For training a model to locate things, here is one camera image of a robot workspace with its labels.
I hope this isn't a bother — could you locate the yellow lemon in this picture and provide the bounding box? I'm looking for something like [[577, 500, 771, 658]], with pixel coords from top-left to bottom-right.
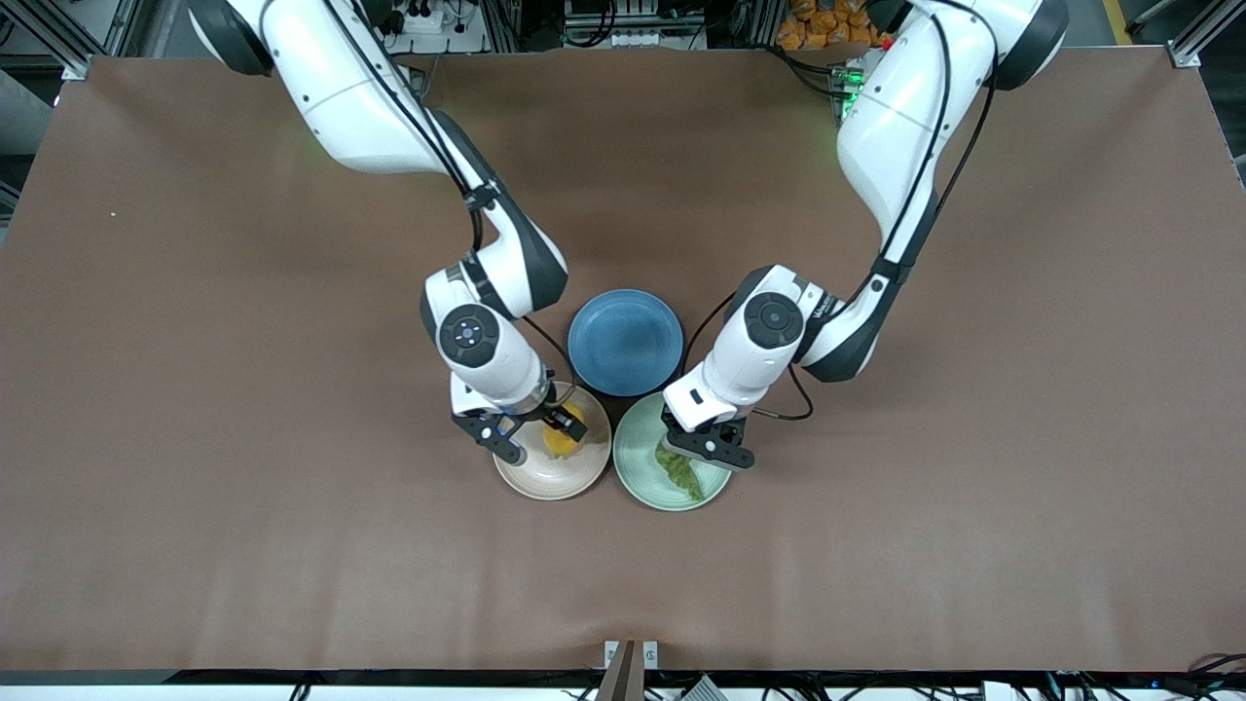
[[541, 419, 587, 460]]

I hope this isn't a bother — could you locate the green lettuce leaf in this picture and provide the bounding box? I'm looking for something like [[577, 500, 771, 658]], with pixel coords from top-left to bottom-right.
[[655, 443, 705, 503]]

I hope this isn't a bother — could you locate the beige round plate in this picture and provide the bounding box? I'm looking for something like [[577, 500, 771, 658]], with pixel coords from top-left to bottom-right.
[[494, 385, 613, 501]]

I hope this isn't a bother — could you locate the pale green round plate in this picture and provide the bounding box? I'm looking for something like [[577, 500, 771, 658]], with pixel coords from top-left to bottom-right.
[[612, 392, 733, 512]]

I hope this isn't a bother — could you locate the blue round plate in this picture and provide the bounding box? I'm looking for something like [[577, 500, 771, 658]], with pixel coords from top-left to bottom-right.
[[568, 289, 684, 397]]

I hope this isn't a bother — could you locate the brown table cover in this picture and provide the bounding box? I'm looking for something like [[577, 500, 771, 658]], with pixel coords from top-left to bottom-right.
[[0, 47, 1246, 675]]

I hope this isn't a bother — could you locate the white electrical device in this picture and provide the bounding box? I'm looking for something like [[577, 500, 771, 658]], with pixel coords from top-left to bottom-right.
[[560, 0, 712, 50]]

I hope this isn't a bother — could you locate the bag of orange items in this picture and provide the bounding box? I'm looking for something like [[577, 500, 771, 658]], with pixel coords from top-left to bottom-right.
[[776, 0, 882, 52]]

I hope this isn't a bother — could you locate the white power strip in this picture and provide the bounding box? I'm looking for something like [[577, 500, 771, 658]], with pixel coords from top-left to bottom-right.
[[399, 0, 478, 35]]

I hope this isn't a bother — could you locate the camera mount post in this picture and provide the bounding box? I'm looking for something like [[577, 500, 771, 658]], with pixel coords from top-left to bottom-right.
[[596, 640, 659, 701]]

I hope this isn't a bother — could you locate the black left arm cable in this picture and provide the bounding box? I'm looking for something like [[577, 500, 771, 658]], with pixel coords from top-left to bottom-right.
[[681, 0, 999, 422]]

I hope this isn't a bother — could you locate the aluminium frame profile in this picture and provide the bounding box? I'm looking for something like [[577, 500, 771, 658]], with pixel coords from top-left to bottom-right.
[[1129, 0, 1246, 69], [0, 0, 147, 81]]

